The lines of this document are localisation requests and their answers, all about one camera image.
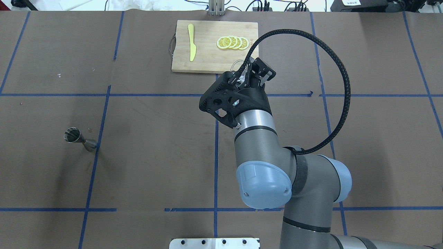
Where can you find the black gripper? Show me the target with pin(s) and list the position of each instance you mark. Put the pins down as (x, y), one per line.
(253, 98)

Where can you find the small glass beaker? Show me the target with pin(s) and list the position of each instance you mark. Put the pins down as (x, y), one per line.
(235, 67)

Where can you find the steel jigger measuring cup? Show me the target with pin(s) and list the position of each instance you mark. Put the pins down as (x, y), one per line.
(74, 135)

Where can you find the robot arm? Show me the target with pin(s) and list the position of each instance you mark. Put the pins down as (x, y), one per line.
(307, 186)

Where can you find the lemon slices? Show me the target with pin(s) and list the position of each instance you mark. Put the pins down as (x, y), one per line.
(233, 42)

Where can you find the wooden cutting board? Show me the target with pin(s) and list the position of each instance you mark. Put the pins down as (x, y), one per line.
(209, 58)

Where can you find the yellow plastic knife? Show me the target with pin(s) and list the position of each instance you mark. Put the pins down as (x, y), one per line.
(193, 47)

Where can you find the white crumpled cloth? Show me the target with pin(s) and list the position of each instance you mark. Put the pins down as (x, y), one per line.
(151, 5)

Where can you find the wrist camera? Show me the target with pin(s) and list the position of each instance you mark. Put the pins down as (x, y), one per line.
(217, 100)

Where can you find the aluminium frame post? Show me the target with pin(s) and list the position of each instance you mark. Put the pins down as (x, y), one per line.
(216, 7)

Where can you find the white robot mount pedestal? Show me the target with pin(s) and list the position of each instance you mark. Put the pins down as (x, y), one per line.
(215, 243)

